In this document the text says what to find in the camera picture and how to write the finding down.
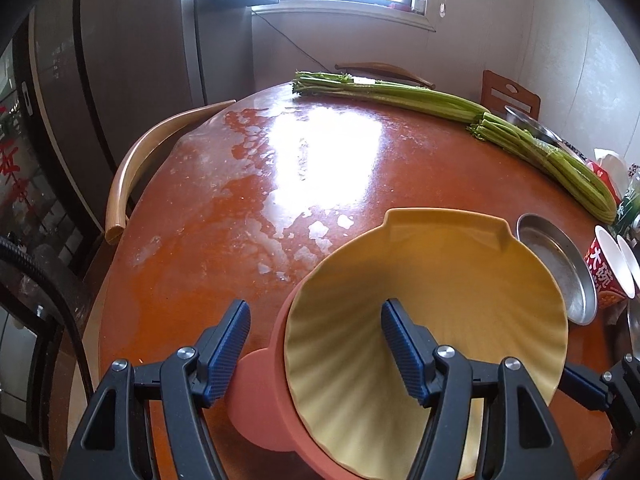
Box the glass door with red decal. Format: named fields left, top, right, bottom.
left=0, top=25, right=101, bottom=461

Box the yellow shell-shaped plate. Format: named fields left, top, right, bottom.
left=283, top=207, right=570, bottom=480

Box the thick black cable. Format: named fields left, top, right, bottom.
left=0, top=235, right=88, bottom=411

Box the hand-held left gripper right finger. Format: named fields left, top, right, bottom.
left=381, top=298, right=581, bottom=480

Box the brown slotted back chair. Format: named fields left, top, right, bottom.
left=481, top=70, right=542, bottom=121

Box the round steel plate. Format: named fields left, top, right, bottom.
left=516, top=212, right=599, bottom=326

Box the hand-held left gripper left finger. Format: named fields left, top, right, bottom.
left=60, top=299, right=252, bottom=480

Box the dark wood curved chair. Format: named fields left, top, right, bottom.
left=335, top=62, right=436, bottom=90

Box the light wood curved chair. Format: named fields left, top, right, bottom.
left=105, top=100, right=237, bottom=246

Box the long thin celery bunch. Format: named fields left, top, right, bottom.
left=291, top=71, right=488, bottom=123

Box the thick celery bunch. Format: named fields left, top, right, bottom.
left=467, top=112, right=618, bottom=224

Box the thin black wire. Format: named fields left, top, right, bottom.
left=252, top=7, right=342, bottom=75

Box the dark grey refrigerator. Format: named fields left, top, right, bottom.
left=27, top=0, right=253, bottom=256

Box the pink bowl with handle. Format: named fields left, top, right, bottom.
left=227, top=280, right=361, bottom=480

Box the deep steel mixing bowl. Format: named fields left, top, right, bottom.
left=504, top=105, right=563, bottom=147

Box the red tissue pack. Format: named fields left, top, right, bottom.
left=585, top=149, right=630, bottom=201

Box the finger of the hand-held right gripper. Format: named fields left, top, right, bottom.
left=559, top=354, right=640, bottom=448

